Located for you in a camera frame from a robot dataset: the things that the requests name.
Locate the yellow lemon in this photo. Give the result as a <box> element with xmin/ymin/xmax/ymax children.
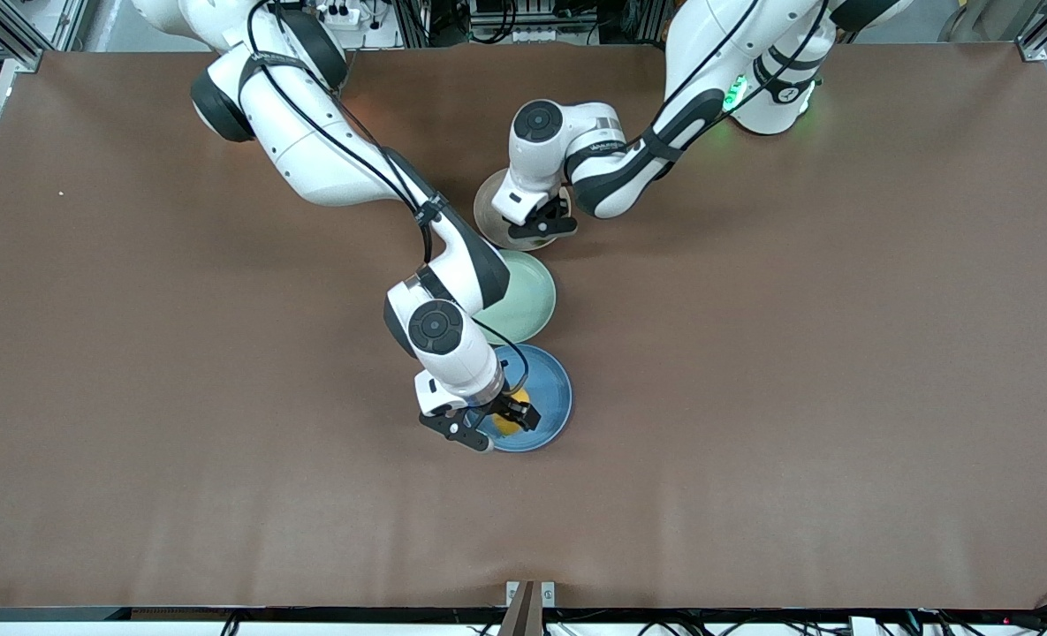
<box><xmin>488</xmin><ymin>385</ymin><xmax>533</xmax><ymax>438</ymax></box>

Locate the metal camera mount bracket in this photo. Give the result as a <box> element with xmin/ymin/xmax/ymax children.
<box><xmin>498</xmin><ymin>580</ymin><xmax>557</xmax><ymax>636</ymax></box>

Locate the blue round plate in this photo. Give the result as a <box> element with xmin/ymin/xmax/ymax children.
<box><xmin>463</xmin><ymin>343</ymin><xmax>573</xmax><ymax>453</ymax></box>

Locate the beige round plate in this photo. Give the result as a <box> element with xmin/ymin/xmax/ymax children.
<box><xmin>474</xmin><ymin>168</ymin><xmax>526</xmax><ymax>253</ymax></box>

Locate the green round plate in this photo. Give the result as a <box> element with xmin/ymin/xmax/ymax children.
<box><xmin>473</xmin><ymin>249</ymin><xmax>558</xmax><ymax>346</ymax></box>

